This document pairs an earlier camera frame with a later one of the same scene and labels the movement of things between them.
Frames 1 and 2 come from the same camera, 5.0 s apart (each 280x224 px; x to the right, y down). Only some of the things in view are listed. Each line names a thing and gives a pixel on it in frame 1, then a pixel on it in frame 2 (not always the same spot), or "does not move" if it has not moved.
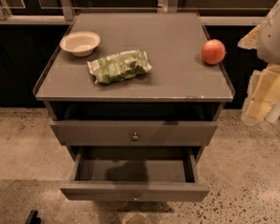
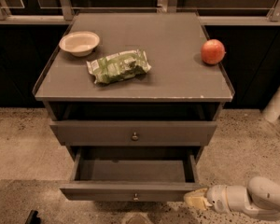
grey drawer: (135, 174) does not move
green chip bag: (119, 66) does not move
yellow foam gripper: (274, 39) to (217, 195)
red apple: (213, 52) does not move
